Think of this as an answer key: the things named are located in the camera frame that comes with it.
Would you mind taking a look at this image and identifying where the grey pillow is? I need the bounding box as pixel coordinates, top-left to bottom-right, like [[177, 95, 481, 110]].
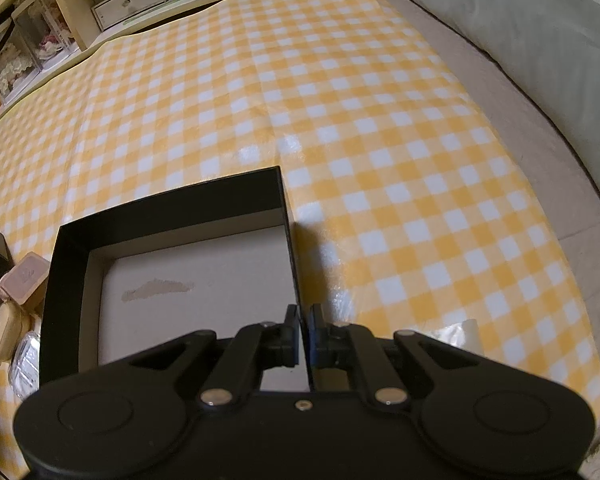
[[414, 0, 600, 189]]

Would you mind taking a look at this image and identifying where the clear storage bin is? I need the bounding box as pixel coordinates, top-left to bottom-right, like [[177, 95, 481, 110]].
[[0, 0, 78, 104]]

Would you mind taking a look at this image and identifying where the pink square compact case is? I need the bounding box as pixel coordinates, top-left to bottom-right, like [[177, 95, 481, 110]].
[[0, 252, 50, 313]]

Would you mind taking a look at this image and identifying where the large black cardboard box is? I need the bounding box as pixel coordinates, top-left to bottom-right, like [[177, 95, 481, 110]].
[[40, 167, 300, 383]]

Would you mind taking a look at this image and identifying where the beige oval compact case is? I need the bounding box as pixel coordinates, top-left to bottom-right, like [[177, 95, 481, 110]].
[[0, 301, 30, 362]]

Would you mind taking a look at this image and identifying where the clear plastic packet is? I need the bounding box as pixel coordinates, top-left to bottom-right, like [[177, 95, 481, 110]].
[[9, 330, 40, 400]]

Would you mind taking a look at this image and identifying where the beige mattress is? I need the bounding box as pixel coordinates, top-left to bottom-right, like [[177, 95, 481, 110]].
[[387, 0, 600, 469]]

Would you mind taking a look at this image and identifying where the yellow white checkered cloth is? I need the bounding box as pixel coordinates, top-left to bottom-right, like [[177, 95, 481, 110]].
[[0, 0, 600, 476]]

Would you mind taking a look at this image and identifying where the white small drawer box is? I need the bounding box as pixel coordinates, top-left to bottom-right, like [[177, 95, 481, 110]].
[[92, 0, 166, 32]]

